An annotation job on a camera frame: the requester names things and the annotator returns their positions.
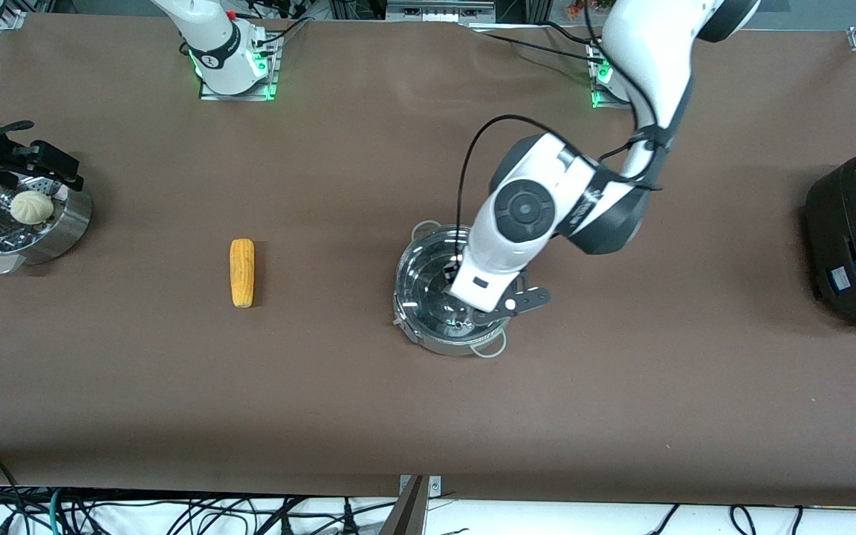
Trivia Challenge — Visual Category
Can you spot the glass pot lid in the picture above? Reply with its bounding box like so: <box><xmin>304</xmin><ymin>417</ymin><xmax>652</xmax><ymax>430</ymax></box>
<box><xmin>396</xmin><ymin>227</ymin><xmax>509</xmax><ymax>344</ymax></box>

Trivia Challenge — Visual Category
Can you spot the yellow corn cob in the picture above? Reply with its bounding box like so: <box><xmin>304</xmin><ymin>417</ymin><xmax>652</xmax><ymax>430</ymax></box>
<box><xmin>230</xmin><ymin>238</ymin><xmax>256</xmax><ymax>309</ymax></box>

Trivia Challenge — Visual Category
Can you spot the grey-green steel pot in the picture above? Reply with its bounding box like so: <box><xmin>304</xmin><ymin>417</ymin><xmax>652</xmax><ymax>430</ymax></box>
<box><xmin>394</xmin><ymin>221</ymin><xmax>510</xmax><ymax>360</ymax></box>

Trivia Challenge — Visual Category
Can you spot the white steamed bun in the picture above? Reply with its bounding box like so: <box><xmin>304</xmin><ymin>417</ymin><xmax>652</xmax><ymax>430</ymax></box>
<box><xmin>10</xmin><ymin>191</ymin><xmax>54</xmax><ymax>227</ymax></box>

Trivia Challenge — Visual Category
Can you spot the steel steamer basket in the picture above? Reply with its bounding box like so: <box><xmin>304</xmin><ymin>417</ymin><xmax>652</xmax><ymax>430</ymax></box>
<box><xmin>0</xmin><ymin>172</ymin><xmax>93</xmax><ymax>275</ymax></box>

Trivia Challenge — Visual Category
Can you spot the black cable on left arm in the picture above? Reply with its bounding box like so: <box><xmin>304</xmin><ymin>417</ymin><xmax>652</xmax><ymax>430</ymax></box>
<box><xmin>456</xmin><ymin>115</ymin><xmax>667</xmax><ymax>272</ymax></box>

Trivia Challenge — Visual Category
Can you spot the metal table edge bracket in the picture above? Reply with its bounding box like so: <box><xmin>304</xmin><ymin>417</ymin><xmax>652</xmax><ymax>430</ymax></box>
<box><xmin>379</xmin><ymin>474</ymin><xmax>444</xmax><ymax>535</ymax></box>

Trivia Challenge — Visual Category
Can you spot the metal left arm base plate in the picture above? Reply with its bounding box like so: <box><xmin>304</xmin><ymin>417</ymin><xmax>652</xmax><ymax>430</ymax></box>
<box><xmin>587</xmin><ymin>43</ymin><xmax>634</xmax><ymax>109</ymax></box>

